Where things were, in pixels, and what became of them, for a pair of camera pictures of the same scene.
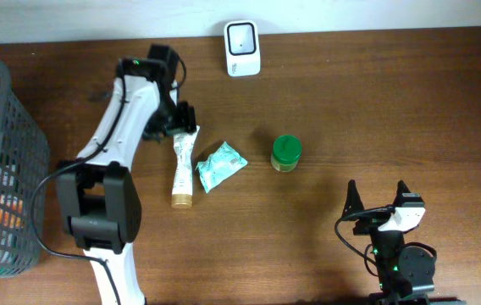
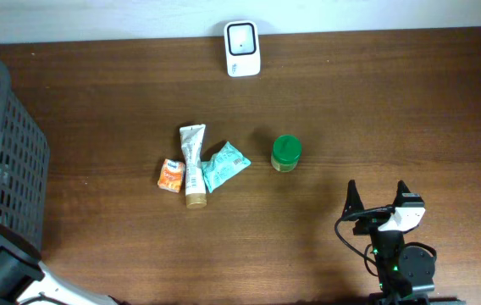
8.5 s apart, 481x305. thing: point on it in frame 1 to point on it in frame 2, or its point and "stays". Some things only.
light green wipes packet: [221, 164] stays
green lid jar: [286, 152] stays
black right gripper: [354, 202] stays
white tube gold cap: [182, 186] to [195, 179]
